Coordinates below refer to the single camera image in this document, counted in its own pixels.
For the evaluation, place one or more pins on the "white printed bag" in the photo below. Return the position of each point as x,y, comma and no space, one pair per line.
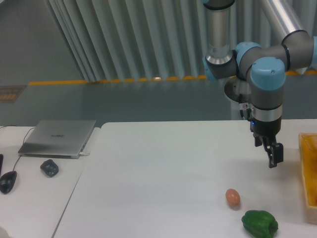
3,233

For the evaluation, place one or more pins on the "yellow plastic basket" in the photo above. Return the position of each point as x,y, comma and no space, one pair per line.
308,156

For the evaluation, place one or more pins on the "green bell pepper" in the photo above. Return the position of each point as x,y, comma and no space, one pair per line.
260,223

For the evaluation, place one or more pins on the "silver closed laptop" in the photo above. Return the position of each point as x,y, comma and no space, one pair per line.
58,139

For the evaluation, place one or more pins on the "brown egg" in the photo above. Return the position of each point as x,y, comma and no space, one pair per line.
232,197

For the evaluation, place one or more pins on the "black computer mouse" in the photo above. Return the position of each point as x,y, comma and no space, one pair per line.
7,182

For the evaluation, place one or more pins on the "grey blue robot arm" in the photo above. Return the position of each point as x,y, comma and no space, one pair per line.
261,70

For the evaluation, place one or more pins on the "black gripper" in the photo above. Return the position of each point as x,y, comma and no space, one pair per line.
264,133

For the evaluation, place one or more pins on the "small black plastic holder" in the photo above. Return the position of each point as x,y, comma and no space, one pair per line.
50,168

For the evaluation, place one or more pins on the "white folding partition screen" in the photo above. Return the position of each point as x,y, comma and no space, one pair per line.
133,39

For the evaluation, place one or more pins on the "black device at edge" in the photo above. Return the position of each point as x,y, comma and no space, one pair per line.
1,162

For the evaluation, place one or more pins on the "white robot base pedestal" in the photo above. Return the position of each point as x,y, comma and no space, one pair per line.
238,92

